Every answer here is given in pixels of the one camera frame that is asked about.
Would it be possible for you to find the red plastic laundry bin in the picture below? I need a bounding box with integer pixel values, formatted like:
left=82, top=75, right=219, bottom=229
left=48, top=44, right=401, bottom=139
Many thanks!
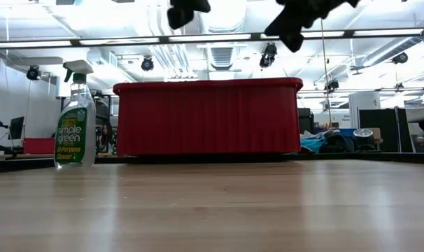
left=112, top=77, right=304, bottom=157

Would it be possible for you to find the black box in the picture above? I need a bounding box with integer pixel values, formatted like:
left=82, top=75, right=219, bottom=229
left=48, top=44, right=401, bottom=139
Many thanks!
left=297, top=107, right=315, bottom=134

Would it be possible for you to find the white cabinet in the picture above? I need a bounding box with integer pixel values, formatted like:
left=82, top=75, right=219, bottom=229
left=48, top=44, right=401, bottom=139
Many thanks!
left=348, top=91, right=382, bottom=130

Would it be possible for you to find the black equipment cart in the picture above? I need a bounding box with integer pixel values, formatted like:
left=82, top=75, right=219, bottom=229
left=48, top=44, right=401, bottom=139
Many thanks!
left=92, top=91, right=112, bottom=122

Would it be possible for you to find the bright blue garment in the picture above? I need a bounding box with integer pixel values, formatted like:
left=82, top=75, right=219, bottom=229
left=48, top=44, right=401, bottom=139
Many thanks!
left=300, top=134, right=327, bottom=154

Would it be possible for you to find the dark navy garment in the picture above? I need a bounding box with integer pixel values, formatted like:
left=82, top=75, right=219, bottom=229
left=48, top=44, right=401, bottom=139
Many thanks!
left=319, top=132, right=355, bottom=154

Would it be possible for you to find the silver cylindrical container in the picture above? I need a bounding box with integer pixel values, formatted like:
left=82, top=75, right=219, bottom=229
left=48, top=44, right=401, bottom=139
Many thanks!
left=353, top=128, right=376, bottom=153

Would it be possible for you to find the black partition panel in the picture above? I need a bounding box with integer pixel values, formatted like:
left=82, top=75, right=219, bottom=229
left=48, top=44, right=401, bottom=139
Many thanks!
left=358, top=107, right=414, bottom=153

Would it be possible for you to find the small cardboard box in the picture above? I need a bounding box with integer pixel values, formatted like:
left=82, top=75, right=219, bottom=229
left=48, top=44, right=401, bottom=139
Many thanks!
left=371, top=127, right=384, bottom=145

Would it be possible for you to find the person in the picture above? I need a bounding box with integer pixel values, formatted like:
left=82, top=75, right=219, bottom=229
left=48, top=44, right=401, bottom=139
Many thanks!
left=98, top=122, right=115, bottom=154

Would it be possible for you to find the clear plastic water bottle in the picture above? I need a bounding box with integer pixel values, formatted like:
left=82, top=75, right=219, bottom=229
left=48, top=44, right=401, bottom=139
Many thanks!
left=53, top=59, right=97, bottom=168

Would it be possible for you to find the small red storage box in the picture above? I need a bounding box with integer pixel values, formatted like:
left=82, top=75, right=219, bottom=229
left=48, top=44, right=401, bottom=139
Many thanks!
left=22, top=136, right=56, bottom=155

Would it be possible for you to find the black computer monitor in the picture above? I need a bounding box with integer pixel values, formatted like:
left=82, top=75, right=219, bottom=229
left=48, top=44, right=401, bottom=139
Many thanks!
left=8, top=115, right=26, bottom=141

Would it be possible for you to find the black round camera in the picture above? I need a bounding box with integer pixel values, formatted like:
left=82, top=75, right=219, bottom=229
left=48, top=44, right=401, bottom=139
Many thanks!
left=259, top=42, right=278, bottom=69
left=26, top=65, right=42, bottom=82
left=141, top=56, right=155, bottom=72
left=391, top=51, right=409, bottom=65

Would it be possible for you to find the black aluminium table frame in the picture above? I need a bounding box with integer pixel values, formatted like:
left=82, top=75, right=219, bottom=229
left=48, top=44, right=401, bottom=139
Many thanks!
left=0, top=151, right=424, bottom=174

